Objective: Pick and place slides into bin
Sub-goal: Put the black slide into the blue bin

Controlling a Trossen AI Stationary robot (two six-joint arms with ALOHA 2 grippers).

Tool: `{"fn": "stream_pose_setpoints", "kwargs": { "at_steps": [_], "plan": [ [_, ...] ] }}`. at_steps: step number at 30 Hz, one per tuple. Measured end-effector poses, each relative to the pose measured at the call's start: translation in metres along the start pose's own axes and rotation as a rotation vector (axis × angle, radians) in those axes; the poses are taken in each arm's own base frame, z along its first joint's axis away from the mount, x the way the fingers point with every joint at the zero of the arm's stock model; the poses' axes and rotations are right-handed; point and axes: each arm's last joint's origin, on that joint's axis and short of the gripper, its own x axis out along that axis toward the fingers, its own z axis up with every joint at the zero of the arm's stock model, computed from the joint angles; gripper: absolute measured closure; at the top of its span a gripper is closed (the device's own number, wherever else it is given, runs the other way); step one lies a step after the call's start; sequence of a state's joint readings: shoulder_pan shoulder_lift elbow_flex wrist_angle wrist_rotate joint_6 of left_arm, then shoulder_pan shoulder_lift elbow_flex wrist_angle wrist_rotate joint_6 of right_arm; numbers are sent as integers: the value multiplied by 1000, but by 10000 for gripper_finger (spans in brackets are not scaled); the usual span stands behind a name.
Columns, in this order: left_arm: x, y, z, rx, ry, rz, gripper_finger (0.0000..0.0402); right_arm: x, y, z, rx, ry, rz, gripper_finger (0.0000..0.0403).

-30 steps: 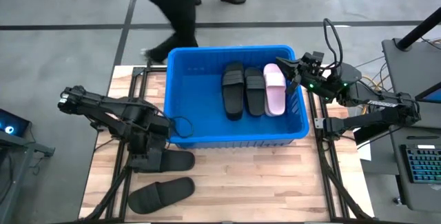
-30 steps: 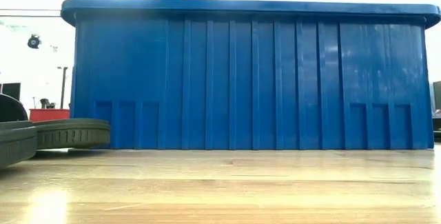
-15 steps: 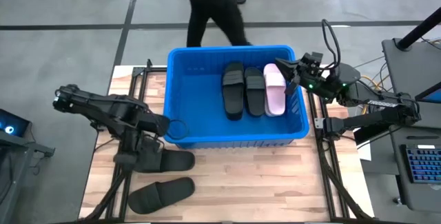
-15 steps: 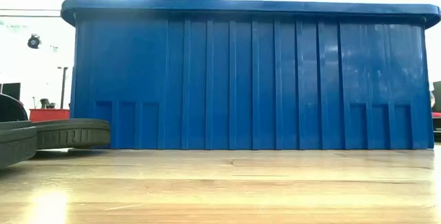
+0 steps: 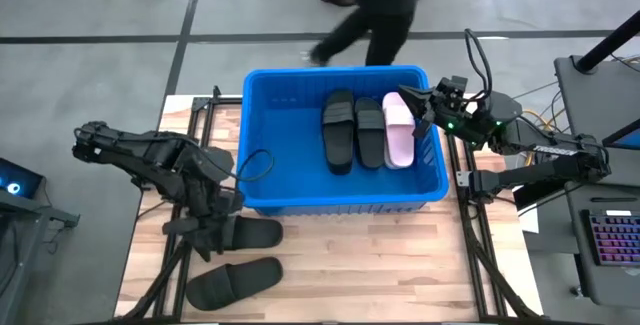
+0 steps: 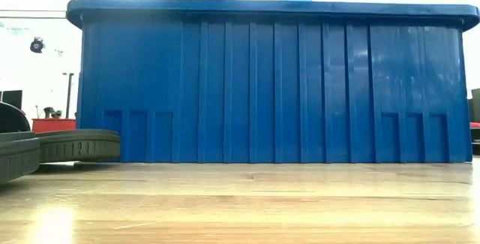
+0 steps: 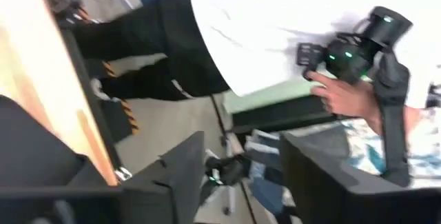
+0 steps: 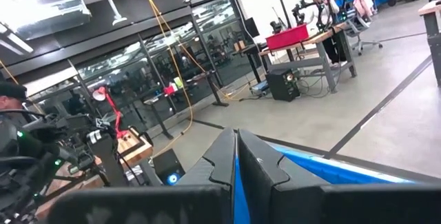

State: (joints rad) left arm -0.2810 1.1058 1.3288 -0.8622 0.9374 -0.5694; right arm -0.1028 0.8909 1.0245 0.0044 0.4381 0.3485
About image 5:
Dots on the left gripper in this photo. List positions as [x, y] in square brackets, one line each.
[220, 210]

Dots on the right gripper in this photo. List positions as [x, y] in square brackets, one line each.
[452, 120]

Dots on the pink slide sandal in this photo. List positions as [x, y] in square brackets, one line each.
[386, 157]
[400, 135]

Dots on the black slide sandal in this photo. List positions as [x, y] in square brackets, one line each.
[260, 232]
[370, 135]
[339, 135]
[250, 277]

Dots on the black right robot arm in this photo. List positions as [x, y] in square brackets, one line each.
[540, 170]

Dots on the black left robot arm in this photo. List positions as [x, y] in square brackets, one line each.
[140, 152]

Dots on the blue plastic bin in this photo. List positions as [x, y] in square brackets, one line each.
[290, 165]

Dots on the black desk crossbeam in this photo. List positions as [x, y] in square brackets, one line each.
[540, 197]

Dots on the white paper sheet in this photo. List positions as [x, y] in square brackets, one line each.
[530, 220]

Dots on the grey side desk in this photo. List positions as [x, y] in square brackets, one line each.
[37, 209]

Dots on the grey monitor stand desk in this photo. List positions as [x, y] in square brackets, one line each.
[590, 90]

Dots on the black monitor stand pole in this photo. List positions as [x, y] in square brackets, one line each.
[605, 45]

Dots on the tilted monitor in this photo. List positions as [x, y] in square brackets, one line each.
[627, 139]

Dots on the backlit keyboard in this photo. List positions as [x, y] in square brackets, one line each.
[615, 237]

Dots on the grey keyboard desk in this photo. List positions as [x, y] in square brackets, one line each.
[600, 285]

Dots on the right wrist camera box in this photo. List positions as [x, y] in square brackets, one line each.
[452, 87]

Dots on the grey metal bracket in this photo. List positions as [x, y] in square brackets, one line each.
[462, 179]

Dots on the black aluminium table frame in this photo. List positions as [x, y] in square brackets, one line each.
[474, 247]

